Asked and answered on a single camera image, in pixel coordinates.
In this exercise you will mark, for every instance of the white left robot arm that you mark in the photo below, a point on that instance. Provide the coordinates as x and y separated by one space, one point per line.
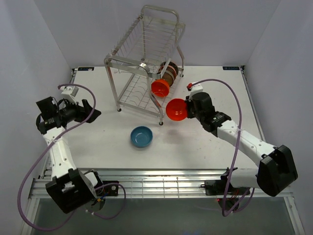
69 187

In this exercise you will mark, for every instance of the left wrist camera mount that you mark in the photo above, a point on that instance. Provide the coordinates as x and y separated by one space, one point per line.
69 93

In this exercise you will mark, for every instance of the floral black-white patterned bowl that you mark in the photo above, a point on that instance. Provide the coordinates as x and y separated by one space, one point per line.
175 67

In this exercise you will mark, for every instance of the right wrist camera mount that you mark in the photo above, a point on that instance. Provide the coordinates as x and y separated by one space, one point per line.
194 89

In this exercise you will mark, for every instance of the orange plastic bowl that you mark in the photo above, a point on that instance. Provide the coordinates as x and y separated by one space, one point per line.
160 88
176 109

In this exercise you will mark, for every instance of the aluminium table frame rails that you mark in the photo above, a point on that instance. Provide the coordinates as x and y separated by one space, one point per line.
181 155

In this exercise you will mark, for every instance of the steel wire dish rack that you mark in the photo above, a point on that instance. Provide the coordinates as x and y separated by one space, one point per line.
132 66

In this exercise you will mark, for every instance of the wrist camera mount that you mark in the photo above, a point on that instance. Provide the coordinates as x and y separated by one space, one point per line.
194 89
69 93

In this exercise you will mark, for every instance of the blue ceramic bowl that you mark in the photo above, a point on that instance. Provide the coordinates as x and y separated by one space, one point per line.
141 136

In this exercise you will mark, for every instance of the brown cream-inside bowl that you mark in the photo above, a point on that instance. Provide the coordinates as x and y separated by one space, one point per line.
168 77

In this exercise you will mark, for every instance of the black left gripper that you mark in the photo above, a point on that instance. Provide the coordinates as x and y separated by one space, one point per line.
87 109

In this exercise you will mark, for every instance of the white orange patterned bowl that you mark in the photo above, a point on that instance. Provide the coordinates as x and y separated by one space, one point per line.
169 68

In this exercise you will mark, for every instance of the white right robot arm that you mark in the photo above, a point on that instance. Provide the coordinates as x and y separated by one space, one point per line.
275 165

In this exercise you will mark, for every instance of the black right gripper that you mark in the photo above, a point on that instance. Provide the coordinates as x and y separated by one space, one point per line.
189 103

